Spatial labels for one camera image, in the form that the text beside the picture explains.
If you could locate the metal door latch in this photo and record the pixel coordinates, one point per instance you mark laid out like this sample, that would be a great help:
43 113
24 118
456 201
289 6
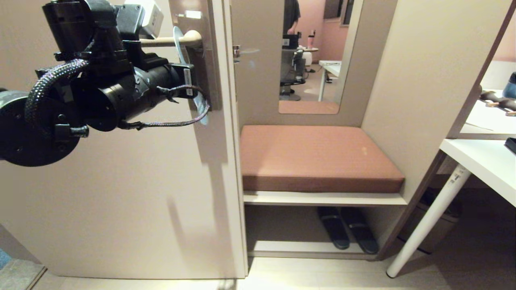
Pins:
236 53

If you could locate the brown seat cushion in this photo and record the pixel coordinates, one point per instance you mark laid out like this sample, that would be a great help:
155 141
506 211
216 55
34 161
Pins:
314 157

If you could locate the black flat object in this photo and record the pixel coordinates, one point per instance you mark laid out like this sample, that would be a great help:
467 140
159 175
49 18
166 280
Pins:
512 145

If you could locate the beige bench shelf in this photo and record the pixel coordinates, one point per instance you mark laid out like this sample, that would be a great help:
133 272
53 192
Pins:
322 198

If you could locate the grey floor mat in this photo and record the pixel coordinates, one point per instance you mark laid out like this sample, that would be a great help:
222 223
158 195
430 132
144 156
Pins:
18 276

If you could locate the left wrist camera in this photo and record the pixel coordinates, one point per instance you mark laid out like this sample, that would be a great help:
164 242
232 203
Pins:
149 16

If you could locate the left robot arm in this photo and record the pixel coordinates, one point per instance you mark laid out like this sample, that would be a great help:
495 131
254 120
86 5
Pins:
32 133

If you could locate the black slipper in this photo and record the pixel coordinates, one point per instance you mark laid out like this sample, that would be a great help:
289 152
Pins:
334 229
360 231

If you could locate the beige door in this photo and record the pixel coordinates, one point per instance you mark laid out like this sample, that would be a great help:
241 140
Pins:
121 201

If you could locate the wall mirror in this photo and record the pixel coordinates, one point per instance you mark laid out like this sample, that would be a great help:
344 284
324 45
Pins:
318 100

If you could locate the brown waste bin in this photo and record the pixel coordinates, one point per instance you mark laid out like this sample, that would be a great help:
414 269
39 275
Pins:
439 229

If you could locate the white table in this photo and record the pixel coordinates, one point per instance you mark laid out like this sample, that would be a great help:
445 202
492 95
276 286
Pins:
483 165

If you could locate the blue bottle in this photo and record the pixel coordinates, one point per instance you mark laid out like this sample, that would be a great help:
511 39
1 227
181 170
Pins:
511 86

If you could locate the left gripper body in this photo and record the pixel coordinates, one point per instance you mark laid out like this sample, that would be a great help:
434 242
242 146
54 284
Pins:
153 86

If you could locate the pale door hanger sign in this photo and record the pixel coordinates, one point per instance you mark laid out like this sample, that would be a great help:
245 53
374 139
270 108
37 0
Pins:
178 54

